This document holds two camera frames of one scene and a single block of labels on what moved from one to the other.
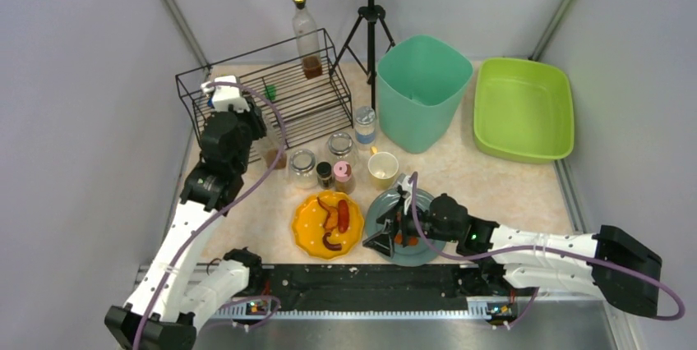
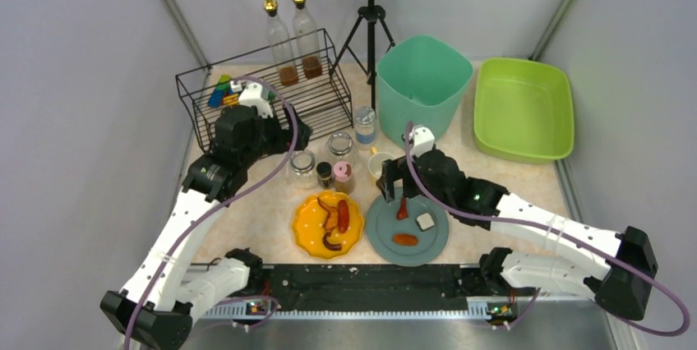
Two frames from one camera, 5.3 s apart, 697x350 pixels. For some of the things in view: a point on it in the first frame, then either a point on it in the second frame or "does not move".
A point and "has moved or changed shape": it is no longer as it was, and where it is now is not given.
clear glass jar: [303, 172] does not move
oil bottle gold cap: [306, 36] does not move
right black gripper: [408, 221] to [393, 174]
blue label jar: [365, 128] does not move
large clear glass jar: [341, 148] does not move
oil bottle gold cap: [271, 156] has moved or changed shape
